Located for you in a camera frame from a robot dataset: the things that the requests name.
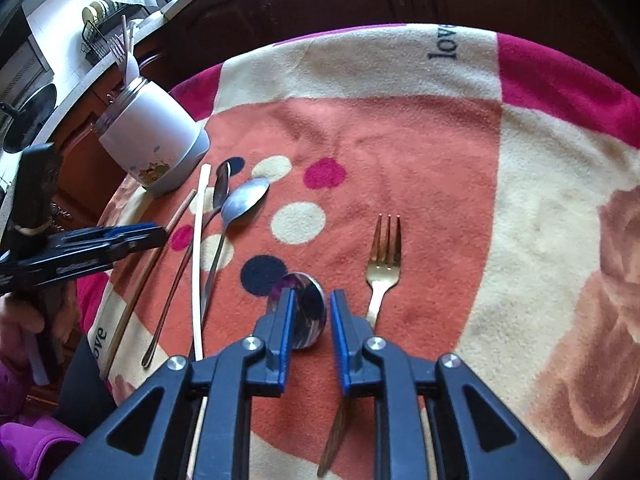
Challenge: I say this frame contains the dark trousers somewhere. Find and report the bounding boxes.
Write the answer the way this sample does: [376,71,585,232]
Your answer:
[52,332,123,443]

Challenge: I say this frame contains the black wire dish rack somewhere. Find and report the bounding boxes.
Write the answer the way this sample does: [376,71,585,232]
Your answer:
[80,0,162,66]

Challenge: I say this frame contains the slim long-handled steel spoon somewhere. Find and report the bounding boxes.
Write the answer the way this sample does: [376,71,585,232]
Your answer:
[141,160,232,370]

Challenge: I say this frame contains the gold fork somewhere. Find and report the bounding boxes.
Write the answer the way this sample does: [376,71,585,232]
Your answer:
[365,214,403,331]

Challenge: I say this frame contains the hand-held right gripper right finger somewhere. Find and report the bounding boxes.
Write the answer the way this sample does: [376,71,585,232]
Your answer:
[327,287,571,480]

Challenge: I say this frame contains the person's left hand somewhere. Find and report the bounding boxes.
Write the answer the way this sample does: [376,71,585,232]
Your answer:
[0,290,76,386]

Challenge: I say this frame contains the printed fleece blanket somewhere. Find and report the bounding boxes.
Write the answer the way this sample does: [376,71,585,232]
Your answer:
[87,22,640,480]

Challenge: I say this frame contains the white jar with grey base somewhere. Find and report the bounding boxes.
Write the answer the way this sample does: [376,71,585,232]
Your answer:
[94,77,210,198]

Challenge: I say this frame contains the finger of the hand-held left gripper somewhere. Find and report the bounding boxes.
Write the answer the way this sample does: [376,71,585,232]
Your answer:
[45,224,168,261]
[0,247,133,293]

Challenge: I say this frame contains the large steel spoon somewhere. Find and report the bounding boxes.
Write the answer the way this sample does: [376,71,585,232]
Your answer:
[200,177,271,323]

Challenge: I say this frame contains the round steel spoon gold handle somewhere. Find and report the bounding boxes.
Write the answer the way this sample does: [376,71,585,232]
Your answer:
[267,272,351,478]

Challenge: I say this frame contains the steel fork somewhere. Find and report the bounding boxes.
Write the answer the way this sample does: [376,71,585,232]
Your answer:
[107,34,128,68]

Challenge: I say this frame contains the purple garment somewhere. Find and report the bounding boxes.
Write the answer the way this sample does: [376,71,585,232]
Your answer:
[0,360,86,480]

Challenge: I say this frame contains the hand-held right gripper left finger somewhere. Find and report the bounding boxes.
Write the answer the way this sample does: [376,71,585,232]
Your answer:
[70,287,296,480]

